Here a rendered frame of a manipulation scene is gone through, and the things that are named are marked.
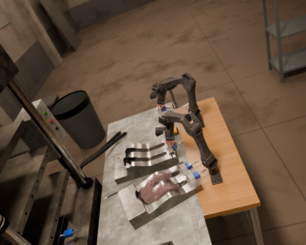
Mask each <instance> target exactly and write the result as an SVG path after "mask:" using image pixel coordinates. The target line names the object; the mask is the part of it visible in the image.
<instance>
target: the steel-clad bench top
mask: <svg viewBox="0 0 306 245"><path fill-rule="evenodd" d="M164 106H166V107H169V106H171V108H167V109H166V111H163V112H162V113H161V114H165V113H166V112H167V111H169V110H172V111H174V110H173V106H172V103H171V102H170V103H167V104H165V105H164ZM156 109H157V107H156V108H153V109H150V110H147V111H144V112H142V113H139V114H136V115H133V116H130V117H128V118H125V119H122V120H119V121H117V122H113V123H110V124H109V125H108V132H107V142H108V141H109V140H110V139H111V138H112V137H113V136H114V135H115V134H116V133H118V132H119V131H121V134H122V133H123V132H125V131H126V132H127V134H126V135H125V136H124V137H122V138H121V139H120V140H119V141H117V142H116V143H115V144H114V145H112V146H111V147H110V148H109V149H107V150H106V152H105V163H104V173H103V183H102V197H101V207H100V217H99V228H98V238H97V245H158V244H162V243H165V242H169V241H172V242H173V244H174V245H212V243H211V240H210V237H209V233H208V229H207V226H206V222H205V219H204V215H203V211H202V208H201V204H200V201H199V198H198V194H195V195H193V196H192V197H190V198H188V199H187V200H185V201H183V202H182V203H180V204H178V205H177V206H175V207H173V208H172V209H170V210H168V211H167V212H165V213H163V214H161V215H160V216H158V217H156V218H155V219H153V220H151V221H150V222H148V223H147V224H145V225H143V226H142V227H140V228H138V229H137V230H135V229H134V228H133V226H132V225H131V223H130V222H129V220H128V218H127V215H126V212H125V210H124V207H123V204H122V202H121V199H120V196H119V193H116V192H118V191H120V190H123V189H124V188H126V187H128V186H130V185H131V184H134V185H135V186H137V185H139V184H141V183H142V182H143V181H145V180H146V179H147V178H148V177H149V176H151V175H152V174H150V175H146V176H143V177H140V178H137V179H134V180H131V181H127V182H124V183H121V184H118V185H117V183H116V182H115V180H114V176H115V157H116V156H119V155H122V154H125V150H126V146H127V145H129V144H132V143H142V144H146V143H150V142H153V141H155V140H158V139H161V138H163V137H165V132H164V131H163V134H162V135H160V136H158V137H157V136H156V135H155V128H156V127H165V126H164V125H162V124H161V123H159V122H158V119H159V118H158V117H159V116H160V115H161V114H159V113H158V112H157V110H156ZM174 127H177V128H178V131H179V135H176V136H175V142H176V143H179V142H181V141H182V137H181V134H180V130H179V127H178V123H177V122H174ZM121 134H120V135H121ZM120 135H119V136H120ZM176 153H177V157H178V161H179V163H181V162H182V161H183V163H184V164H186V163H188V159H187V155H186V151H185V148H184V144H183V142H182V143H180V144H178V145H177V148H176ZM114 193H116V194H114ZM112 194H114V195H112ZM110 195H112V196H110ZM108 196H110V197H108ZM106 197H108V198H106ZM104 198H106V199H104Z"/></svg>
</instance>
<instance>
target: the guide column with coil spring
mask: <svg viewBox="0 0 306 245"><path fill-rule="evenodd" d="M2 223H3V220H2V221H1V223H0V227H1V225H2ZM0 237H1V238H3V239H4V240H5V241H6V242H7V243H9V244H10V245H32V244H31V243H29V242H28V241H27V240H26V239H25V238H23V237H22V236H21V235H20V234H19V233H17V232H16V231H15V230H14V229H13V228H11V227H10V226H8V228H7V230H6V231H5V232H4V233H3V234H1V235H0Z"/></svg>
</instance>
